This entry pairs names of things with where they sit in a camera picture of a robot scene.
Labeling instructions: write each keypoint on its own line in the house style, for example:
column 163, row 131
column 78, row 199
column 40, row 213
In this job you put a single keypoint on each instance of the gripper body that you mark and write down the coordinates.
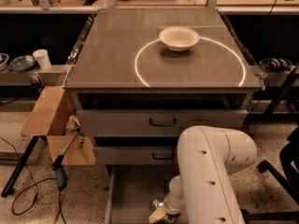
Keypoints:
column 170, row 203

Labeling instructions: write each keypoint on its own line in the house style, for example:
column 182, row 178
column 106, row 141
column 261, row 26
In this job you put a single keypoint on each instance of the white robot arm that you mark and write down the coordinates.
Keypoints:
column 206, row 158

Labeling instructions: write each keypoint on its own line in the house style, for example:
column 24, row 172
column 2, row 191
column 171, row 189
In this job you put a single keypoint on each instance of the grey bottom drawer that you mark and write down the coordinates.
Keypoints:
column 133, row 189

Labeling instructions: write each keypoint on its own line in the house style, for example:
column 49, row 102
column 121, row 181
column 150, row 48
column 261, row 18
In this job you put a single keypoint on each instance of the grey drawer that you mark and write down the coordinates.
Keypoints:
column 133, row 189
column 154, row 123
column 135, row 155

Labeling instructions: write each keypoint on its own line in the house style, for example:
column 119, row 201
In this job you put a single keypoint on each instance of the grey middle drawer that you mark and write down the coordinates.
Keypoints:
column 135, row 155

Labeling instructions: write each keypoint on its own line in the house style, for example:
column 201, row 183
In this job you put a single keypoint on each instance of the grey top drawer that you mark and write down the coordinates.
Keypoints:
column 154, row 123

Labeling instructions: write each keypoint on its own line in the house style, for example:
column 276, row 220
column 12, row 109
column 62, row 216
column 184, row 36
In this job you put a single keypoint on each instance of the grey drawer cabinet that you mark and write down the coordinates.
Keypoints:
column 125, row 66

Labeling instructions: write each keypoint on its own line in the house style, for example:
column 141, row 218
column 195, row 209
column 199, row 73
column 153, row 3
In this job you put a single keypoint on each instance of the wooden side shelf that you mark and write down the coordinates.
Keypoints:
column 48, row 118

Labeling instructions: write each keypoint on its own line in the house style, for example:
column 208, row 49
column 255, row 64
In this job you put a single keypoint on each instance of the black table leg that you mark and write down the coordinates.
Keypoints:
column 8, row 189

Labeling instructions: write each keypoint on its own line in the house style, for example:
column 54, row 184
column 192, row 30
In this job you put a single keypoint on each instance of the white bowl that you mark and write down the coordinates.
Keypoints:
column 178, row 38

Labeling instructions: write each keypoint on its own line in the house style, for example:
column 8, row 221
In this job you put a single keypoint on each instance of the white paper cup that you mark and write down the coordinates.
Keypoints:
column 42, row 57

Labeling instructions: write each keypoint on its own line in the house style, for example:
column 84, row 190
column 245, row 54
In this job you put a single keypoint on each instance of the blue plate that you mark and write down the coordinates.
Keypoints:
column 22, row 63

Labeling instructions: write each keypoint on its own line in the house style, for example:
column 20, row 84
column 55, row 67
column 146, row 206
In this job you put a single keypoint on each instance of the small bowl at left edge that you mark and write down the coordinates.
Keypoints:
column 3, row 61

